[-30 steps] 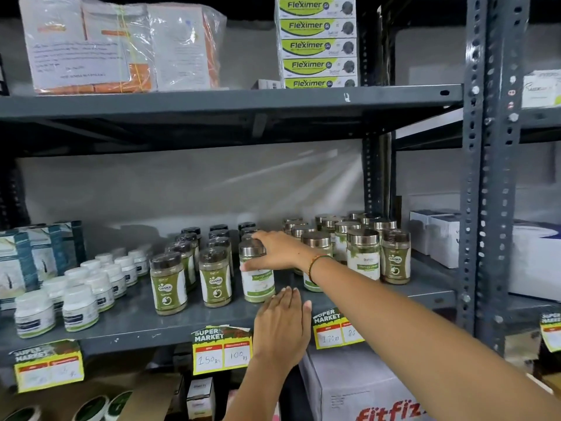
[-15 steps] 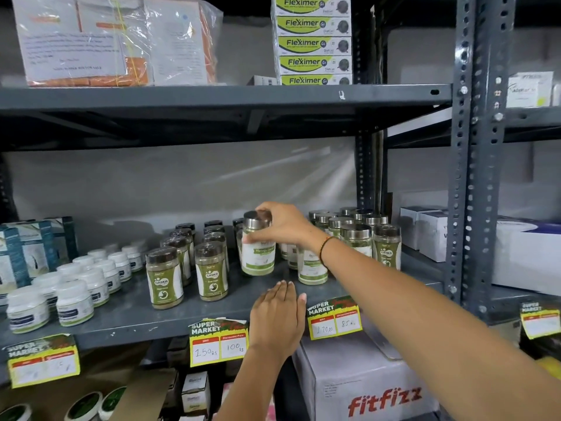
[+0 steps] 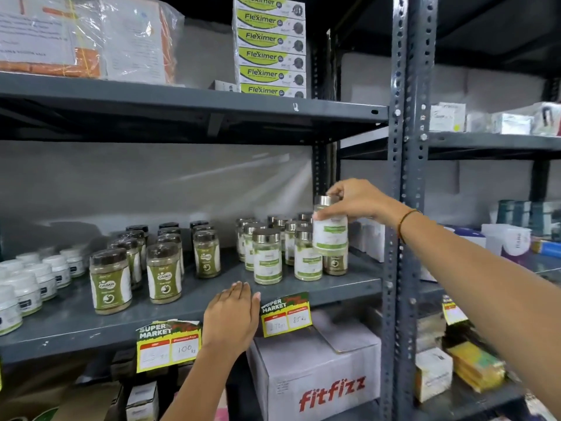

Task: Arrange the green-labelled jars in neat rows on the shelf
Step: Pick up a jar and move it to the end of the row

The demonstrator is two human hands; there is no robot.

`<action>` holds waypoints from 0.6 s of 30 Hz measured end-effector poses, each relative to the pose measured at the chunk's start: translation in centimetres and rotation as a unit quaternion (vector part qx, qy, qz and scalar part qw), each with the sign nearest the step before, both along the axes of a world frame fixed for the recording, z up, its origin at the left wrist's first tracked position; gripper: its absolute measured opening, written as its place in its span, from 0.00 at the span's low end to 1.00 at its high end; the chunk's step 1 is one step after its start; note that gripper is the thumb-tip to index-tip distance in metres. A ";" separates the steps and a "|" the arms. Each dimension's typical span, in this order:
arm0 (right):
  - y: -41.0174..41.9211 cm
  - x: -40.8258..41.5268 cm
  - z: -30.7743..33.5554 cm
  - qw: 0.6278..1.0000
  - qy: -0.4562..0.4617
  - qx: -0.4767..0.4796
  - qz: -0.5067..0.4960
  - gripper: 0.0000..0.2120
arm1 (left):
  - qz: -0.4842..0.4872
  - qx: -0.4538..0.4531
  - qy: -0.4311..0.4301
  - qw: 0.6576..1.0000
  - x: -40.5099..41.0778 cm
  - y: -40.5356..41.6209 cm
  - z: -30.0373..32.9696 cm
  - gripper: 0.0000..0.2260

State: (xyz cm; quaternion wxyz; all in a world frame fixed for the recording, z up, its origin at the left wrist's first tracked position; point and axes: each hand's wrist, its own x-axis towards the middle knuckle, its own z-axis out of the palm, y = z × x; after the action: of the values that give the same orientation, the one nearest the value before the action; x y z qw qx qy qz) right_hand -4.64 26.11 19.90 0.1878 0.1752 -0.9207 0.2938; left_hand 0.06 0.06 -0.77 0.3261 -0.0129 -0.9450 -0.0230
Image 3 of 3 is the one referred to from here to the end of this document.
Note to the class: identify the person's right hand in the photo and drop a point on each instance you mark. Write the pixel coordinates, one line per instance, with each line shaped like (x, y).
(366, 201)

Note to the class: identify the person's left hand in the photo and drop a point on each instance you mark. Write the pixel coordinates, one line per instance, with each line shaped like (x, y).
(230, 320)

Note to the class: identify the person's left fingers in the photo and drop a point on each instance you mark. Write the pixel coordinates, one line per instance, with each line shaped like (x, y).
(239, 292)

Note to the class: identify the person's right thumb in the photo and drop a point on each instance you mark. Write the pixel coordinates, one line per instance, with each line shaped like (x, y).
(331, 213)

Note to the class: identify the silver-lid white-label jar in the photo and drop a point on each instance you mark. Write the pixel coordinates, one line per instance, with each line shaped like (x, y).
(329, 236)

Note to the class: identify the person's left forearm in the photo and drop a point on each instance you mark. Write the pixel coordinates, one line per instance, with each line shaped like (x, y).
(206, 385)

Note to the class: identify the person's right forearm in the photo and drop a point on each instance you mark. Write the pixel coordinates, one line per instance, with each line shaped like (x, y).
(486, 293)

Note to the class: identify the group of silver-lidded jars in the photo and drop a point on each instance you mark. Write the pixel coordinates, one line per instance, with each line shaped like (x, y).
(267, 258)

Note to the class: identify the yellow red price tag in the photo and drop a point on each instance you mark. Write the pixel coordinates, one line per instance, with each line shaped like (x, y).
(453, 312)
(168, 346)
(287, 315)

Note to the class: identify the orange thread wrist band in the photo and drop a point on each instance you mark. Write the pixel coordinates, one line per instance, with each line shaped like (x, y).
(404, 221)

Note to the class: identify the white cardboard box red print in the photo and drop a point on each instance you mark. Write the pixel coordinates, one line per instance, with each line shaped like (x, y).
(315, 372)

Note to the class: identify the grey metal shelf rack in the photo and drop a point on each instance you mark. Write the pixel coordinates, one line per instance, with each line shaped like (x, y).
(423, 127)
(175, 109)

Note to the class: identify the group of dark-lidded green jars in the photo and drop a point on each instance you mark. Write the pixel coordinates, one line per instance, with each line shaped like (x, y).
(111, 284)

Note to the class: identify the dark small box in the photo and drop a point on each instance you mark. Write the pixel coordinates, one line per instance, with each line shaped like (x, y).
(123, 363)

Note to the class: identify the white purple box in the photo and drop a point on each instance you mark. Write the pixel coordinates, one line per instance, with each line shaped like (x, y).
(469, 235)

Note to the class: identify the white black small box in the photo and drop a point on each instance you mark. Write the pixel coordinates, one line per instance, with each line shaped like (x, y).
(142, 403)

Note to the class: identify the white medicine box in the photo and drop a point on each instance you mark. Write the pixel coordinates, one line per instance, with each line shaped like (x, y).
(447, 118)

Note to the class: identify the stacked grey cartons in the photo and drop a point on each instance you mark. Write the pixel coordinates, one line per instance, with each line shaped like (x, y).
(431, 331)

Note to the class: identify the small white carton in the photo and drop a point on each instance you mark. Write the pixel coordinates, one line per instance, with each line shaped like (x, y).
(224, 86)

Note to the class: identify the stack of green white cartons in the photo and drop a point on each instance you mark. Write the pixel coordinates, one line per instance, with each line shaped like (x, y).
(269, 48)

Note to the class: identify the white plastic-wrapped box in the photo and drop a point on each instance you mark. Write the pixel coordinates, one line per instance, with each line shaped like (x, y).
(508, 241)

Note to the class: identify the teal boxes row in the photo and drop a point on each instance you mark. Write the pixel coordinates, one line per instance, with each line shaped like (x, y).
(521, 214)

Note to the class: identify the small cream carton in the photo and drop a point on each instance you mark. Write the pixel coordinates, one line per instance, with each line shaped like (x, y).
(434, 374)

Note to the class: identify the brown cardboard box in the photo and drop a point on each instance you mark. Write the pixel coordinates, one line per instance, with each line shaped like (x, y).
(83, 405)

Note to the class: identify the group of small white tubs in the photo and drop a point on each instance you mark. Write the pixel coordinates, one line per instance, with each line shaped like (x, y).
(30, 284)

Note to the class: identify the clear-wrapped white packs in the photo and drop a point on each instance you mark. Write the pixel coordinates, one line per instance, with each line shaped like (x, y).
(521, 120)

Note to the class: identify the stack of yellow packets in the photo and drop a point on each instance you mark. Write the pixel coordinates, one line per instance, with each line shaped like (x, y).
(477, 368)

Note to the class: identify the blue yellow box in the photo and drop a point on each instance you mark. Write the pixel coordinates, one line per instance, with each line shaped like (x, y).
(545, 249)

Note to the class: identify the plastic-wrapped bundle of boxes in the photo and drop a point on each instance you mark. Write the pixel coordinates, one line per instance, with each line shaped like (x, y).
(87, 34)

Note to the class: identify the white cartons behind post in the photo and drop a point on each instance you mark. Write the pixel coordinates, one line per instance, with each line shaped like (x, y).
(370, 241)

